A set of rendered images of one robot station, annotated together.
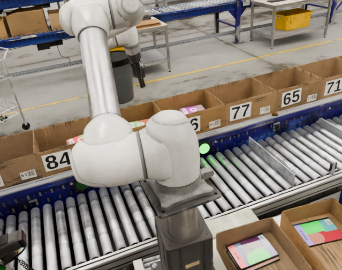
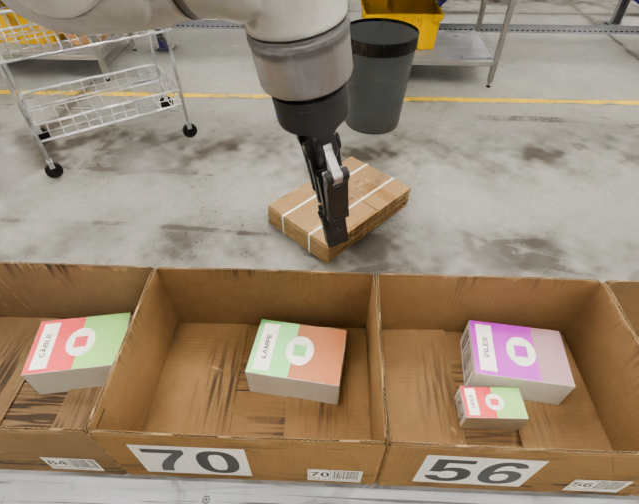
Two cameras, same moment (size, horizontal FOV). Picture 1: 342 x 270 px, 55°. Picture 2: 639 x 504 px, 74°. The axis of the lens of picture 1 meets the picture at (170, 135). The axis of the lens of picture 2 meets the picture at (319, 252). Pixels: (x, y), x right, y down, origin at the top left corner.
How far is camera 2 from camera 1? 1.59 m
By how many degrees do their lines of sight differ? 21
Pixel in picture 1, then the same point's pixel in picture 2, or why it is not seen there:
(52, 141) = (17, 301)
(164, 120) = not seen: outside the picture
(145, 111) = (338, 296)
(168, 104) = (434, 294)
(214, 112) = (626, 465)
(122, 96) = (375, 120)
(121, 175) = not seen: outside the picture
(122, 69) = (389, 66)
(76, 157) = not seen: outside the picture
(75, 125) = (86, 280)
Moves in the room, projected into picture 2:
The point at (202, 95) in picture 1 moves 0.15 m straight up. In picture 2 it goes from (580, 297) to (623, 236)
